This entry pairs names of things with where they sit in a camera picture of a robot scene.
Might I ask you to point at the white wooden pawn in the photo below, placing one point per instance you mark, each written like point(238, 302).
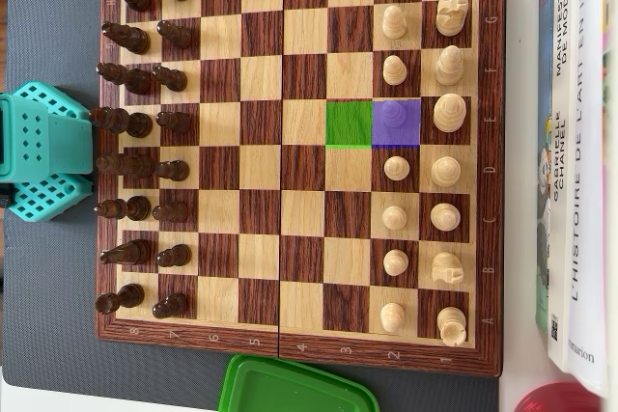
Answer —
point(395, 72)
point(396, 262)
point(395, 217)
point(392, 317)
point(397, 168)
point(395, 115)
point(394, 23)

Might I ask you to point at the dark wooden king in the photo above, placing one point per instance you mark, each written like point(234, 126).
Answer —
point(130, 123)

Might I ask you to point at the thick white art history book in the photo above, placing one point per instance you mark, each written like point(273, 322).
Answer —
point(586, 190)

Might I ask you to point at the dark grey table mat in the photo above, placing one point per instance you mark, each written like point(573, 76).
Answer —
point(48, 286)

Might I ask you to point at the white wooden bishop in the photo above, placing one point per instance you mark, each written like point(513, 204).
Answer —
point(449, 67)
point(445, 217)

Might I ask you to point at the white Gabrielle Chanel book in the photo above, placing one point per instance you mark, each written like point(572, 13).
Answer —
point(559, 238)

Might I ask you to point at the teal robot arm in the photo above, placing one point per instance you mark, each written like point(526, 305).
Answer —
point(53, 142)

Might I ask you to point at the dark wooden bishop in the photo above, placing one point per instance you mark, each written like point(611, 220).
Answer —
point(135, 80)
point(132, 208)

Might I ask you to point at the blue illustrated book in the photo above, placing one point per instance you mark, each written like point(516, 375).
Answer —
point(543, 219)

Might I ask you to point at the dark wooden queen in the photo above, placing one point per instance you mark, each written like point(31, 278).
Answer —
point(135, 166)

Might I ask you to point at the red round object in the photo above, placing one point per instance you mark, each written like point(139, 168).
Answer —
point(555, 400)

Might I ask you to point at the white wooden queen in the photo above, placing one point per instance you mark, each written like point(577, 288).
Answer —
point(446, 171)

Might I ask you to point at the folding wooden chessboard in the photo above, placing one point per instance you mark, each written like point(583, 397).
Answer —
point(261, 166)

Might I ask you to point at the white wooden rook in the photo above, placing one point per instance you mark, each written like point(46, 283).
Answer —
point(452, 326)

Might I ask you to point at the white wooden knight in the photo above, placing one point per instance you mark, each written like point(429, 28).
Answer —
point(451, 16)
point(447, 268)

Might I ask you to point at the white wooden king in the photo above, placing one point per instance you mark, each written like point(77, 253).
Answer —
point(450, 113)

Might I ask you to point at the dark wooden knight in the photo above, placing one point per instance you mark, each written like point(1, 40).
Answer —
point(130, 38)
point(130, 252)

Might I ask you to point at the green plastic lid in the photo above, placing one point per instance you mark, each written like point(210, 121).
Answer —
point(289, 388)

